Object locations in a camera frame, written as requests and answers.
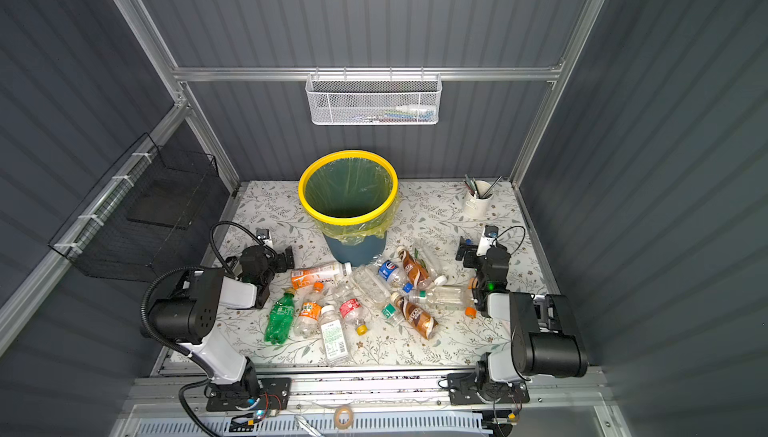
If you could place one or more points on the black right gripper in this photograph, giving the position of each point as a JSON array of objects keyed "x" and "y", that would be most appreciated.
[{"x": 471, "y": 255}]

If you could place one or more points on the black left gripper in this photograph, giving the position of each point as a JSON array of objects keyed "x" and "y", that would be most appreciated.
[{"x": 282, "y": 260}]

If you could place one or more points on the orange label bottle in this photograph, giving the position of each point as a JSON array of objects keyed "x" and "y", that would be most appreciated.
[{"x": 325, "y": 273}]

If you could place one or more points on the green plastic bottle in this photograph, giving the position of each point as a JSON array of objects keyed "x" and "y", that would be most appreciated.
[{"x": 280, "y": 319}]

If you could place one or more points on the brown Nescafe bottle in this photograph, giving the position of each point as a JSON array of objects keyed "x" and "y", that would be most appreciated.
[
  {"x": 416, "y": 272},
  {"x": 424, "y": 323}
]

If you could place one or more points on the orange cap soda bottle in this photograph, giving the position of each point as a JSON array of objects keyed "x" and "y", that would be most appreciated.
[{"x": 307, "y": 322}]

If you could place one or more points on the blue Pepsi label bottle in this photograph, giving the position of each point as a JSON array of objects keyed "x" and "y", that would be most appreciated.
[{"x": 393, "y": 274}]

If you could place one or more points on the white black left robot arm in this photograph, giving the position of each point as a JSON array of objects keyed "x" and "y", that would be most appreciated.
[{"x": 179, "y": 310}]

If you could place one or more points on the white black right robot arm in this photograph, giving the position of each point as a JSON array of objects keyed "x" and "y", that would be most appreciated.
[{"x": 544, "y": 335}]

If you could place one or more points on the teal waste bin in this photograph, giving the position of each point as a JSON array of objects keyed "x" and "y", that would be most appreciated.
[{"x": 363, "y": 253}]

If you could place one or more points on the yellow plastic bin liner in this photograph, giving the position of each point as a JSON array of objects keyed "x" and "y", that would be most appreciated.
[{"x": 351, "y": 195}]

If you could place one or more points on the white pen cup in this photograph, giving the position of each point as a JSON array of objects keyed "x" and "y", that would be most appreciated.
[{"x": 476, "y": 208}]

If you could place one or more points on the floral table mat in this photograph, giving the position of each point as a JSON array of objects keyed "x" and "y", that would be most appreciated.
[{"x": 428, "y": 223}]

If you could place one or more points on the pink label yellow cap bottle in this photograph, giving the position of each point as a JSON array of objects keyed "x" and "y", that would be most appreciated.
[{"x": 351, "y": 308}]

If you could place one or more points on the white label clear bottle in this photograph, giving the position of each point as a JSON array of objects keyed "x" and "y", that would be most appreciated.
[{"x": 333, "y": 336}]

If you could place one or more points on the clear bottle green cap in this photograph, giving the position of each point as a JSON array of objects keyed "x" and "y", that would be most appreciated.
[{"x": 375, "y": 291}]

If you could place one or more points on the tape roll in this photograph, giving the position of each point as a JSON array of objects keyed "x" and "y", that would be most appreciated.
[{"x": 343, "y": 417}]

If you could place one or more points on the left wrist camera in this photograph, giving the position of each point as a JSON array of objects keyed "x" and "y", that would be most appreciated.
[{"x": 263, "y": 237}]

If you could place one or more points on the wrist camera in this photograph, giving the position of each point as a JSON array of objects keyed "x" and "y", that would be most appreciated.
[
  {"x": 489, "y": 239},
  {"x": 263, "y": 237}
]

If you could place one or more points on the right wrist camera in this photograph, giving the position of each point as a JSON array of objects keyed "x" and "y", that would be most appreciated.
[{"x": 489, "y": 239}]

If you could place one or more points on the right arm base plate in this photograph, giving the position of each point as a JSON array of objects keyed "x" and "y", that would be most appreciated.
[{"x": 465, "y": 388}]

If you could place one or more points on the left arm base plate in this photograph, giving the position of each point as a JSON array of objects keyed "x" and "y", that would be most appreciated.
[{"x": 267, "y": 394}]

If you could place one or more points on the black wire side basket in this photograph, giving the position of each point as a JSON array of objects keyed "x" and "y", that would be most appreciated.
[{"x": 150, "y": 217}]

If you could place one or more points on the white wire wall basket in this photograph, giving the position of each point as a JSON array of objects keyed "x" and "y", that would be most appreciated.
[{"x": 374, "y": 102}]

